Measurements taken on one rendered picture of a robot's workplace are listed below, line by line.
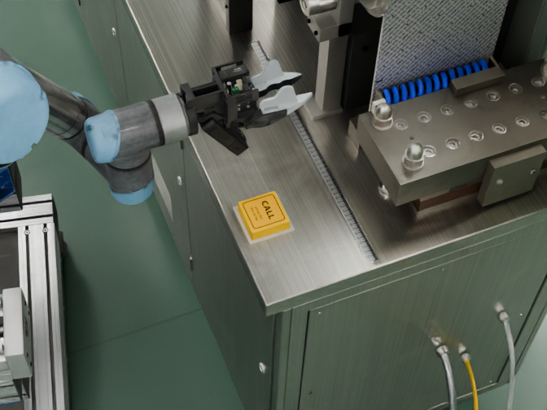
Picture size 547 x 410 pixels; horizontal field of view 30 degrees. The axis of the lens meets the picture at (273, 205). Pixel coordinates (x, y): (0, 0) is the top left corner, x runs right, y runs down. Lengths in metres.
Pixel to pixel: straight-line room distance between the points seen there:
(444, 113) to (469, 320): 0.52
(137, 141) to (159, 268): 1.22
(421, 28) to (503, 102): 0.20
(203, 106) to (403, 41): 0.36
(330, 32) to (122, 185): 0.43
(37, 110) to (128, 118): 0.27
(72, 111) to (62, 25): 1.72
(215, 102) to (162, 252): 1.24
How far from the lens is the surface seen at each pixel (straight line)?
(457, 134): 1.74
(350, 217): 1.77
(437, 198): 1.77
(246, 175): 1.81
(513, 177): 1.78
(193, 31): 2.05
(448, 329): 2.10
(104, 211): 2.89
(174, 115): 1.58
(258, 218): 1.73
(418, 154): 1.65
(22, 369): 1.86
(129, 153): 1.59
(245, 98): 1.61
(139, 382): 2.61
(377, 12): 1.66
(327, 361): 1.97
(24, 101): 1.32
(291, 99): 1.64
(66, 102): 1.65
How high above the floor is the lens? 2.35
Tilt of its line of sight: 55 degrees down
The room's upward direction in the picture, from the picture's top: 2 degrees clockwise
